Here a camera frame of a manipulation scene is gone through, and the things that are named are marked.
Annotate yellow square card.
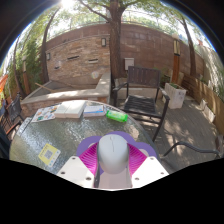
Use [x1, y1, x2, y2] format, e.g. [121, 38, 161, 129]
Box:
[37, 143, 62, 168]

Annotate wooden lamp post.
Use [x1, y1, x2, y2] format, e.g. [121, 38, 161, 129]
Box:
[172, 33, 182, 84]

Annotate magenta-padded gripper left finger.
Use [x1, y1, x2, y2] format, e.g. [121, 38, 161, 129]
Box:
[56, 143, 101, 189]

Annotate white and blue book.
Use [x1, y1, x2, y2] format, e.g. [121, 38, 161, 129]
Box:
[83, 103, 107, 118]

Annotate purple paw-shaped mouse pad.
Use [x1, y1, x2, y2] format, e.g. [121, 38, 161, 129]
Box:
[76, 130, 158, 190]

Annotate colourful printed magazine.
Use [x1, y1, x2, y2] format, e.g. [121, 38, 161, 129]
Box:
[30, 104, 63, 124]

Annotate white square planter box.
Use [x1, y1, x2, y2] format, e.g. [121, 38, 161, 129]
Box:
[164, 82, 188, 110]

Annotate green wipes pack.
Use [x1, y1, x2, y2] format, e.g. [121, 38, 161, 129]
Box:
[105, 109, 129, 123]

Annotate dark slatted wooden armchair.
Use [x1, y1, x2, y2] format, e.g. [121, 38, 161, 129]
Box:
[111, 65, 171, 143]

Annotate black metal mesh chair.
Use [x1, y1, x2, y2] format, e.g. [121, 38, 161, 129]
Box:
[159, 140, 224, 161]
[5, 94, 26, 130]
[0, 99, 13, 160]

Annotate narrow printed leaflet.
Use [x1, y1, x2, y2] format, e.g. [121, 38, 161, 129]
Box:
[14, 116, 33, 138]

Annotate white computer mouse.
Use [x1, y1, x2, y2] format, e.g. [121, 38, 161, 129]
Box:
[97, 133, 130, 175]

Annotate wooden stick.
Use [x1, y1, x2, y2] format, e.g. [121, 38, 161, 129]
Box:
[34, 82, 54, 93]

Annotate low white rectangular planter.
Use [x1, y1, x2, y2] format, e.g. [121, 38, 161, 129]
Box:
[199, 98, 217, 124]

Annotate grey electrical wall box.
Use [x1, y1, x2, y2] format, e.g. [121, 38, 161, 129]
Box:
[123, 57, 135, 71]

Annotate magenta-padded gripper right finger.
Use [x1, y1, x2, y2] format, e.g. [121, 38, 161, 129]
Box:
[127, 144, 170, 189]

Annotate thick tree trunk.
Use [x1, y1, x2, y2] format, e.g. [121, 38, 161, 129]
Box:
[107, 0, 127, 80]

